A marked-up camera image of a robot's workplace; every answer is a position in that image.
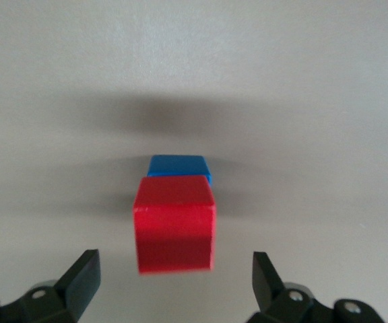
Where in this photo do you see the blue wooden block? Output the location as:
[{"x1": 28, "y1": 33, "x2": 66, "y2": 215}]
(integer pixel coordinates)
[{"x1": 146, "y1": 154, "x2": 213, "y2": 188}]

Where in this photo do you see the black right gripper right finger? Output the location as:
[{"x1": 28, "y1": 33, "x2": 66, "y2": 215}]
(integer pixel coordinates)
[{"x1": 247, "y1": 251, "x2": 385, "y2": 323}]

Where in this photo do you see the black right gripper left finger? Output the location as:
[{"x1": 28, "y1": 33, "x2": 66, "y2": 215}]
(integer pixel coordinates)
[{"x1": 0, "y1": 249, "x2": 101, "y2": 323}]

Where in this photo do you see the red wooden block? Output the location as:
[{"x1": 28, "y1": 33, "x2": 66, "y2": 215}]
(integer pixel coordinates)
[{"x1": 132, "y1": 174, "x2": 218, "y2": 276}]

